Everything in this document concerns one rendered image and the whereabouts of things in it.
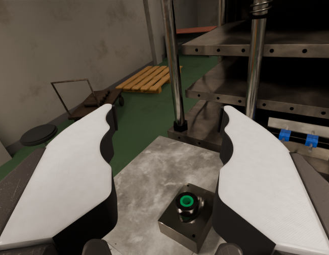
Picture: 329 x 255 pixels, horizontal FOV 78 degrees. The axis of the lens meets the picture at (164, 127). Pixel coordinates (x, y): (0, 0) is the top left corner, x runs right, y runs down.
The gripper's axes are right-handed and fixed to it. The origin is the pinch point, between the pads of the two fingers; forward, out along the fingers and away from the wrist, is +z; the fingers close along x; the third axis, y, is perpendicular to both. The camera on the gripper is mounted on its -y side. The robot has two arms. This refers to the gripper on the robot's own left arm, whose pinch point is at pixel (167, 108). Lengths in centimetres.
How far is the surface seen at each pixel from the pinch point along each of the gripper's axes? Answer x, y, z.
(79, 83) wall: -159, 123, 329
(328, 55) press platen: 58, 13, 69
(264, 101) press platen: 45, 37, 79
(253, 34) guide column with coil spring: 33, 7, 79
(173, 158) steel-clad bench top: 3, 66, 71
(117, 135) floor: -71, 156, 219
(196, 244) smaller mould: 9, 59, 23
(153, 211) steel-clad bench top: -6, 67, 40
